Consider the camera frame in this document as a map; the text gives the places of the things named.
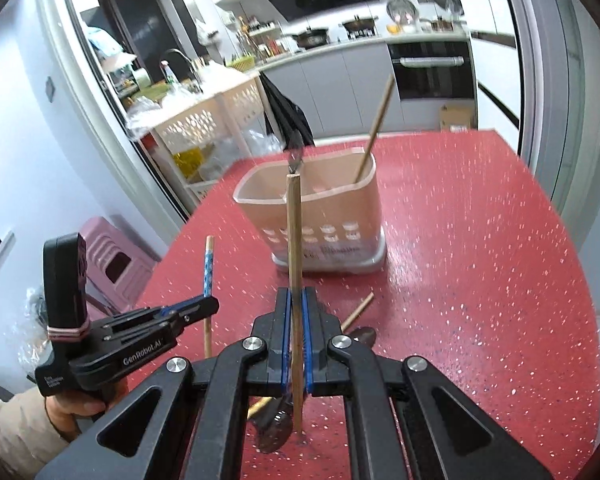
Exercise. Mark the black built-in oven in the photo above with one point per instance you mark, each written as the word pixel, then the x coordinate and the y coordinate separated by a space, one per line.
pixel 430 72

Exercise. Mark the curved kitchen faucet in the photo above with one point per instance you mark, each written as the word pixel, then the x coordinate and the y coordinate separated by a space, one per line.
pixel 177 55

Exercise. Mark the clear plastic bags pile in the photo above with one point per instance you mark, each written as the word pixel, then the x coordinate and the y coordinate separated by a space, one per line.
pixel 150 110

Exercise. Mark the blue patterned wooden chopstick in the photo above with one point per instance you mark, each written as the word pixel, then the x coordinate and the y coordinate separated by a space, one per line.
pixel 209 270

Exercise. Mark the dark brown spoon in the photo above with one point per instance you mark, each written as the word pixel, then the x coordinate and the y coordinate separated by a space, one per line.
pixel 275 430

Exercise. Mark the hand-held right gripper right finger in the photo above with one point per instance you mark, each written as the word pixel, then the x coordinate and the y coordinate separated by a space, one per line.
pixel 307 340

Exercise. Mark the green plastic basket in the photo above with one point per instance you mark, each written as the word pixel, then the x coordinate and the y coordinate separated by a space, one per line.
pixel 240 63

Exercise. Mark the brown wok with lid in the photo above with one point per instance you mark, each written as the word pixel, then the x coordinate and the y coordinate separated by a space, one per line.
pixel 360 24

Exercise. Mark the hanging metal colander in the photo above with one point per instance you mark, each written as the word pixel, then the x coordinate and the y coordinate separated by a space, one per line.
pixel 401 10

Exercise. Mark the person's left forearm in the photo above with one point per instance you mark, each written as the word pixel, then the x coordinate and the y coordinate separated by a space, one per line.
pixel 15 435

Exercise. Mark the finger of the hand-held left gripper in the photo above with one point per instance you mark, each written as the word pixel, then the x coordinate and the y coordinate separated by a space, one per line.
pixel 200 306

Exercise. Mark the cardboard box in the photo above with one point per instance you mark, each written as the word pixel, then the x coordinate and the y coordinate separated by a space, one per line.
pixel 457 119

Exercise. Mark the crumpled clear plastic bag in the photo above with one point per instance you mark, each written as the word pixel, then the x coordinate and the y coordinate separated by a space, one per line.
pixel 30 320

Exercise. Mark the yellow bowl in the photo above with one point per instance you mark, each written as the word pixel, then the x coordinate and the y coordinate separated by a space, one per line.
pixel 392 29

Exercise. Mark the beige plastic storage cart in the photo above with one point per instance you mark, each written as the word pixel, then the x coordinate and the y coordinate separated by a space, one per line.
pixel 190 125

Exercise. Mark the plain wooden chopstick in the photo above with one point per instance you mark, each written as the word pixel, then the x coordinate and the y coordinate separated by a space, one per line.
pixel 357 310
pixel 294 235
pixel 377 120

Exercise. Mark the dish soap bottle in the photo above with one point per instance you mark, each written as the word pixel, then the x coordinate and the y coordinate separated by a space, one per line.
pixel 168 74

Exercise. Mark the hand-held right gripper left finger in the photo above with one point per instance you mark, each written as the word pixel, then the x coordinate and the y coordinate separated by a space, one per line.
pixel 286 340

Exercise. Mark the pink plastic stool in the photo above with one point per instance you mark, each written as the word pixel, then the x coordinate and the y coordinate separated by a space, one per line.
pixel 120 260

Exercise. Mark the beige plastic utensil holder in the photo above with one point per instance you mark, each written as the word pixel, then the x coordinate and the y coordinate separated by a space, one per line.
pixel 330 200

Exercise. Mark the person's left hand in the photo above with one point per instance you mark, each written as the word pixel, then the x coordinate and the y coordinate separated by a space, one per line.
pixel 77 404

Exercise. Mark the spice bottle rack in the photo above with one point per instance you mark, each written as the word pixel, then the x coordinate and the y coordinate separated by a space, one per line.
pixel 262 37

